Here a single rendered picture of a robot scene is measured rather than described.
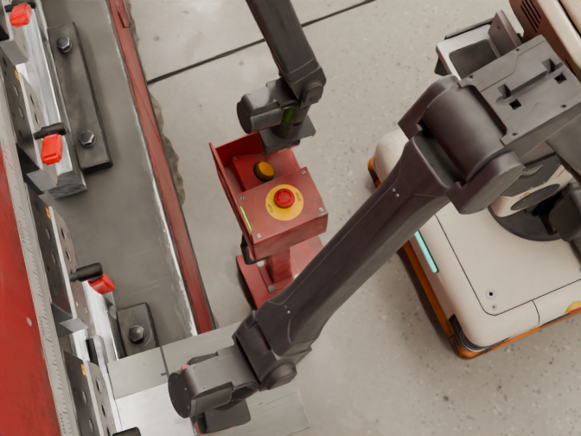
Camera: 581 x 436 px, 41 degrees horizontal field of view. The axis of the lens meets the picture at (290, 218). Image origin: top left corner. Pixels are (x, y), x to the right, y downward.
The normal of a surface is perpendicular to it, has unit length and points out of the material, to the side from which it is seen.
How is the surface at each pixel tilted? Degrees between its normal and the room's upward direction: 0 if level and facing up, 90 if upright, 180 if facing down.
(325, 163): 0
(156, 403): 0
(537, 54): 11
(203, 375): 27
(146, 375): 0
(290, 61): 73
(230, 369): 31
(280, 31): 83
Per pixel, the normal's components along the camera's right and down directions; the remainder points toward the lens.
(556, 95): -0.19, -0.35
